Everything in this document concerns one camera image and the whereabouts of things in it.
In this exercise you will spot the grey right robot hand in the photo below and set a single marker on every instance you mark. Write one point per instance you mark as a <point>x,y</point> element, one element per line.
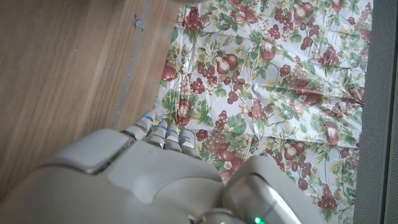
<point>130,186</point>

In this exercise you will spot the floral fruit print backdrop cloth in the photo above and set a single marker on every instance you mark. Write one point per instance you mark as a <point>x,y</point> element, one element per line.
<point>264,77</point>

